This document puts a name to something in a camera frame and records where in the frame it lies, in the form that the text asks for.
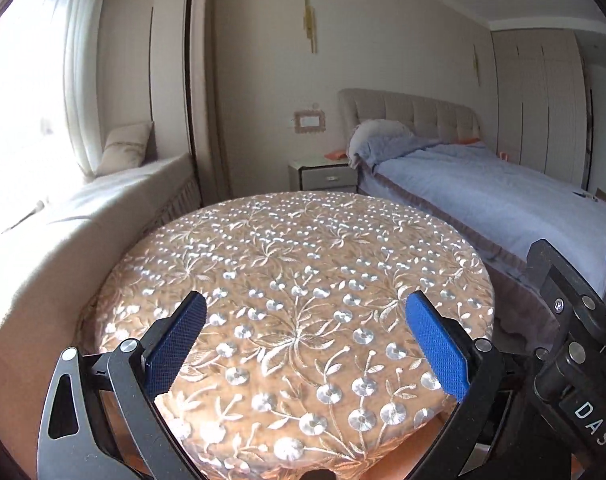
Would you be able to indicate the small dark device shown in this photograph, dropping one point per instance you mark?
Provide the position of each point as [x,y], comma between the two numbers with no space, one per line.
[585,195]

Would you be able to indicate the round table with floral cloth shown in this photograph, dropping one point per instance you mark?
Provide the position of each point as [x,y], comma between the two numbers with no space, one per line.
[293,260]

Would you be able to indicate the light blue duvet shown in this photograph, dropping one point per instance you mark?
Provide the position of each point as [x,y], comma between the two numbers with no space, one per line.
[483,195]

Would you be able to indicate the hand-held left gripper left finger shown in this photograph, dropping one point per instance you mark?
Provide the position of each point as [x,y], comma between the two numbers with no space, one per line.
[178,342]

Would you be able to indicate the grey pillow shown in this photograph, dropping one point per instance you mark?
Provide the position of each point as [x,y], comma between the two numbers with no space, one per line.
[383,132]

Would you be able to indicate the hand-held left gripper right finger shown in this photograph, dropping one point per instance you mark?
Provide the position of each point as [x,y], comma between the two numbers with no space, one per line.
[438,345]

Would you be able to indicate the orange item on bed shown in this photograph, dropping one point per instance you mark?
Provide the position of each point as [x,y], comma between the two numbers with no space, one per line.
[466,140]

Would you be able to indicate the beige window seat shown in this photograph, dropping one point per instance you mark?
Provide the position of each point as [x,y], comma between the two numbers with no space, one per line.
[83,210]

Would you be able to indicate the framed wall switch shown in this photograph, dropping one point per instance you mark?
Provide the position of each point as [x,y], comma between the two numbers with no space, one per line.
[309,120]

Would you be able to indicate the white bedside table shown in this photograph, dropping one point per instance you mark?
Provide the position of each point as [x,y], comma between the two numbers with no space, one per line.
[328,177]

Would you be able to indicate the orange item on bedside table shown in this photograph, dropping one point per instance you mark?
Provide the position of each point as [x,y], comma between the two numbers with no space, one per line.
[336,154]

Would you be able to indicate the beige upholstered bed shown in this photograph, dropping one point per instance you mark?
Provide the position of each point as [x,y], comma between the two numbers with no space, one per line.
[413,110]

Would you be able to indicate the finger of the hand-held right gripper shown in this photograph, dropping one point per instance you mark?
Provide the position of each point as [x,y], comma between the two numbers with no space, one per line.
[563,285]

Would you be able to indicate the beige cushion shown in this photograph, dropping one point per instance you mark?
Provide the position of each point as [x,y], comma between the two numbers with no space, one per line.
[125,147]

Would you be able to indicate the white sheer curtain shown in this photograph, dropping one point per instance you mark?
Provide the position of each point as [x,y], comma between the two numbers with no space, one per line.
[78,60]

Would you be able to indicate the beige wardrobe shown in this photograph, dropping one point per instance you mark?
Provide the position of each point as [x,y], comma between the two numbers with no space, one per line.
[538,110]

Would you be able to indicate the gold wall lamp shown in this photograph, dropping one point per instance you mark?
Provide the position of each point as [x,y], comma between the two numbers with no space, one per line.
[477,62]
[309,22]

